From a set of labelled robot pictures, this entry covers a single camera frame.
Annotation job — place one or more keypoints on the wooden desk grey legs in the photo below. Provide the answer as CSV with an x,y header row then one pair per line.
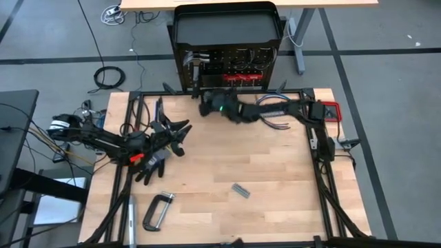
x,y
241,4

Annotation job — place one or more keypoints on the red spring clamp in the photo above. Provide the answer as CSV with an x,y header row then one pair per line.
x,y
137,158

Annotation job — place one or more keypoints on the black pegboard cart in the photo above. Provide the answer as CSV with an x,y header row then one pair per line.
x,y
225,31

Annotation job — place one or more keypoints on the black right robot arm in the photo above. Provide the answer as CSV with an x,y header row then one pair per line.
x,y
268,109

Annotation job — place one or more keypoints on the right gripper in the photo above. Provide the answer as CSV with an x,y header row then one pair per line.
x,y
212,101

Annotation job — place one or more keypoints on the clear black safety glasses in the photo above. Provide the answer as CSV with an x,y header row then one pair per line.
x,y
241,63
265,62

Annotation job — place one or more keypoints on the red rimmed tray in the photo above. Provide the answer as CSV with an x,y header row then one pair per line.
x,y
339,112

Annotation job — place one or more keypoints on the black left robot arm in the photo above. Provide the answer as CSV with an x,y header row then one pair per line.
x,y
103,139

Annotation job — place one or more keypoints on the white flat panel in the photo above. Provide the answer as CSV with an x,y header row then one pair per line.
x,y
58,210

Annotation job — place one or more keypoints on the grey black glove yellow cuff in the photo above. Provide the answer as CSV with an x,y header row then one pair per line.
x,y
153,165

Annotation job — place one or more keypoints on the grey bit holder strip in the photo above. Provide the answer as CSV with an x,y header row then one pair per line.
x,y
240,191

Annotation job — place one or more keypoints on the black stand beam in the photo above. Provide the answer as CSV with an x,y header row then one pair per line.
x,y
48,186

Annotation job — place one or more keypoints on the white power strip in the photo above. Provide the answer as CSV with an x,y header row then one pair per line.
x,y
292,27

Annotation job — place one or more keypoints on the black side desk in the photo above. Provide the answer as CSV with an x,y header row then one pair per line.
x,y
17,137

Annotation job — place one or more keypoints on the black aluminium table frame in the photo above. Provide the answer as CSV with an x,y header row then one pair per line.
x,y
135,96

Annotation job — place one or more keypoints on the black phone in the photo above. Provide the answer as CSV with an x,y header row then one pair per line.
x,y
61,155

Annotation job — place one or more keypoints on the silver metal tube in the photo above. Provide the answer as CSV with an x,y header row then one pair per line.
x,y
132,220

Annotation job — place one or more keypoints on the grey metal bracket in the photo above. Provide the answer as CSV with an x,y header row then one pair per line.
x,y
348,142

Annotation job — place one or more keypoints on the black C-clamp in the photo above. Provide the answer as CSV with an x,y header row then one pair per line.
x,y
146,216

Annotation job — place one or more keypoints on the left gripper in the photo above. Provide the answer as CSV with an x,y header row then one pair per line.
x,y
158,137

